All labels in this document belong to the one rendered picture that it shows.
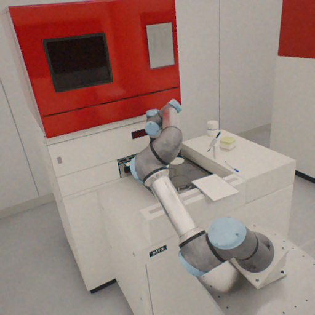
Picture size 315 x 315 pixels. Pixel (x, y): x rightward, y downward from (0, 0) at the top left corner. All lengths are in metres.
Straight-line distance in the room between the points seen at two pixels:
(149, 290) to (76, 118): 0.93
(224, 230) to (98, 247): 1.19
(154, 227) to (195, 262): 0.30
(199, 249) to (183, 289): 0.60
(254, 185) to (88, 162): 0.92
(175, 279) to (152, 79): 1.07
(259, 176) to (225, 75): 2.58
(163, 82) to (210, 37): 2.13
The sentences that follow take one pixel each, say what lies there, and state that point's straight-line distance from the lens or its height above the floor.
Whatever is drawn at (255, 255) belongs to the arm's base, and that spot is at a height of 0.95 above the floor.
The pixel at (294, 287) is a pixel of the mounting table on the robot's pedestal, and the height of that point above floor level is 0.82.
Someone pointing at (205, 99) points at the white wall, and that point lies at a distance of 3.94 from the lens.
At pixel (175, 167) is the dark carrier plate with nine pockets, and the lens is 1.83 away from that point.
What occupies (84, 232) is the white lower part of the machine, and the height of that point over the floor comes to 0.56.
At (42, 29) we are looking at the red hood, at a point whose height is 1.72.
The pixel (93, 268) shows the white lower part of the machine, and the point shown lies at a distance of 2.21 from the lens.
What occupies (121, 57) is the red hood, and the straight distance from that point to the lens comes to 1.68.
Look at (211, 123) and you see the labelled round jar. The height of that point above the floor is 1.06.
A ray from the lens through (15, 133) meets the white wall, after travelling 3.23.
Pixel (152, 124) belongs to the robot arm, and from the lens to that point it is 1.56.
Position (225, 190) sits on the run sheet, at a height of 0.97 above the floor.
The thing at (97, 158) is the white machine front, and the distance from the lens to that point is 1.80.
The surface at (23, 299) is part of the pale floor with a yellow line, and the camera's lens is 2.59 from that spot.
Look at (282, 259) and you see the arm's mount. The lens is 1.24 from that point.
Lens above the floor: 1.76
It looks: 27 degrees down
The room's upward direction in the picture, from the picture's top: 6 degrees counter-clockwise
